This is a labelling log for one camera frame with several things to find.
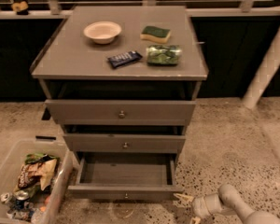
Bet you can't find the yellow black object on ledge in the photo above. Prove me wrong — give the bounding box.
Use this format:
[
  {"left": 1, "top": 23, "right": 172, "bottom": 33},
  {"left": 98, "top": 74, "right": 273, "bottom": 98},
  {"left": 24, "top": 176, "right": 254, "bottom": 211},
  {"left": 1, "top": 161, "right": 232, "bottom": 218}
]
[{"left": 11, "top": 1, "right": 29, "bottom": 15}]

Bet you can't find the clear plastic bin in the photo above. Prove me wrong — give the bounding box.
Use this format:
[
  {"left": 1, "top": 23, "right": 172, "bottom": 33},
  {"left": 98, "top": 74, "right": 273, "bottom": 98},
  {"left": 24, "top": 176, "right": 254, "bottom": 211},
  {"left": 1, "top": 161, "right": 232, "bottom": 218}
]
[{"left": 0, "top": 139, "right": 73, "bottom": 224}]

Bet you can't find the green chip bag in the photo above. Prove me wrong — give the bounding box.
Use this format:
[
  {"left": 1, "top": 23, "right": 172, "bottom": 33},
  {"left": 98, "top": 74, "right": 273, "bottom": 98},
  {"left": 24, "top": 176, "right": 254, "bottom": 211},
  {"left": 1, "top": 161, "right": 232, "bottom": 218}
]
[{"left": 24, "top": 153, "right": 58, "bottom": 164}]

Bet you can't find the crushed can left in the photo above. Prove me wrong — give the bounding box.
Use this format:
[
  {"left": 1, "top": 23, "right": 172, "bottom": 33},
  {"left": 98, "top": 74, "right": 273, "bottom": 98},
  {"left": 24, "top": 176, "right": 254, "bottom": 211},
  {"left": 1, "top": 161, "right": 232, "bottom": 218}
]
[{"left": 0, "top": 192, "right": 13, "bottom": 204}]

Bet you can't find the blue candy bar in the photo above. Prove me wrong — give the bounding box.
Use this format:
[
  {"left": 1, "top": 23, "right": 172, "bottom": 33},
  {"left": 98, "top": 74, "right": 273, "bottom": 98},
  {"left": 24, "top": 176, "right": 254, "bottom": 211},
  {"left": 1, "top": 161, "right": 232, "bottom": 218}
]
[{"left": 107, "top": 50, "right": 143, "bottom": 69}]

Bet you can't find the grey drawer cabinet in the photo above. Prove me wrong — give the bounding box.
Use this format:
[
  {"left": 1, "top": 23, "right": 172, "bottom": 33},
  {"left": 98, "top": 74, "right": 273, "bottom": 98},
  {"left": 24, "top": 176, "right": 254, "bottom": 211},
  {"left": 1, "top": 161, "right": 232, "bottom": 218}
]
[{"left": 30, "top": 5, "right": 209, "bottom": 161}]

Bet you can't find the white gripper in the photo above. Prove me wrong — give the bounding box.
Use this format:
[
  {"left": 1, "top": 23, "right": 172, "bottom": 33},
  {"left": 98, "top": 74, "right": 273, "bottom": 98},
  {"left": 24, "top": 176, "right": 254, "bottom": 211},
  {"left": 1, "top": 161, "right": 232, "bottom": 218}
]
[{"left": 174, "top": 193, "right": 223, "bottom": 224}]

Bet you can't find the green yellow sponge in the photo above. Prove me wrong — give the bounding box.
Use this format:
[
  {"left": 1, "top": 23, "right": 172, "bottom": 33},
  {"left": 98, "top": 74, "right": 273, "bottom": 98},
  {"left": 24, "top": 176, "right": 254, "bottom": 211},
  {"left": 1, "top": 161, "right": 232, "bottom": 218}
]
[{"left": 140, "top": 26, "right": 171, "bottom": 44}]

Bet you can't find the brown chip bag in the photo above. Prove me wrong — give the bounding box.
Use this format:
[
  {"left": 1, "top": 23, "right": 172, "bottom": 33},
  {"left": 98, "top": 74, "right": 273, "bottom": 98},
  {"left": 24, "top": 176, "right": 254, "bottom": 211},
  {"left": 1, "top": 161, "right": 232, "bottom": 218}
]
[{"left": 17, "top": 159, "right": 57, "bottom": 190}]

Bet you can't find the silver soda can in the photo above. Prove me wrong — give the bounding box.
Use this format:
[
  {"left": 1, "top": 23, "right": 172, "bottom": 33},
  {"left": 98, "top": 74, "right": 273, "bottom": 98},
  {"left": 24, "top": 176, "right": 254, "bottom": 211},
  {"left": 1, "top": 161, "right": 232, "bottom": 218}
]
[{"left": 14, "top": 190, "right": 30, "bottom": 205}]

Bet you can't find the grey bottom drawer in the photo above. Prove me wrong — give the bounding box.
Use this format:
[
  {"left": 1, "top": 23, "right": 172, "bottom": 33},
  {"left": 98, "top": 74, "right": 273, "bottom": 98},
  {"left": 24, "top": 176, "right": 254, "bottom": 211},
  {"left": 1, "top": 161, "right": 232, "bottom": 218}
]
[{"left": 68, "top": 153, "right": 183, "bottom": 201}]

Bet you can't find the green snack bag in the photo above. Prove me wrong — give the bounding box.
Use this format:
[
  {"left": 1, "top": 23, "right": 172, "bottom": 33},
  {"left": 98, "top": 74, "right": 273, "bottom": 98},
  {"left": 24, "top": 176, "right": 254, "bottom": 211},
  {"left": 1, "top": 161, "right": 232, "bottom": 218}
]
[{"left": 147, "top": 45, "right": 182, "bottom": 66}]

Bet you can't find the grey drawer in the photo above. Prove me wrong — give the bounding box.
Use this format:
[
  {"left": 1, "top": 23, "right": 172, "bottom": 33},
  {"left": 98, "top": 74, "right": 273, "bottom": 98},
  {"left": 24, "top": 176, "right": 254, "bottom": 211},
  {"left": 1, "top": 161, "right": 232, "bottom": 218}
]
[
  {"left": 63, "top": 133, "right": 185, "bottom": 153},
  {"left": 68, "top": 153, "right": 183, "bottom": 201},
  {"left": 45, "top": 100, "right": 195, "bottom": 126}
]

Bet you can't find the grey middle drawer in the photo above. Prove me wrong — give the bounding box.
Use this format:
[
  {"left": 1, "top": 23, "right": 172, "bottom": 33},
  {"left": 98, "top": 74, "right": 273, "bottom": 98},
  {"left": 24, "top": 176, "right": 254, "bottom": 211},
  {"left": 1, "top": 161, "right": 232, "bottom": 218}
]
[{"left": 63, "top": 133, "right": 185, "bottom": 153}]

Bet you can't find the white paper bowl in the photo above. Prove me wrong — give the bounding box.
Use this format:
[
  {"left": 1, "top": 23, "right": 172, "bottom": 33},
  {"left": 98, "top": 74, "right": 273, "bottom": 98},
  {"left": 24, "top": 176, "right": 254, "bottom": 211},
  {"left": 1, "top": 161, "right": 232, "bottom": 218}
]
[{"left": 83, "top": 21, "right": 122, "bottom": 45}]

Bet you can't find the grey top drawer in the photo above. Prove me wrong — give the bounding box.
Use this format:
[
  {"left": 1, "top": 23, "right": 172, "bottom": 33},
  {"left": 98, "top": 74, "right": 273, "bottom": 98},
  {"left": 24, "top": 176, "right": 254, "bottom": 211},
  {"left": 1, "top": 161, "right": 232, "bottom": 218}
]
[{"left": 45, "top": 100, "right": 195, "bottom": 126}]

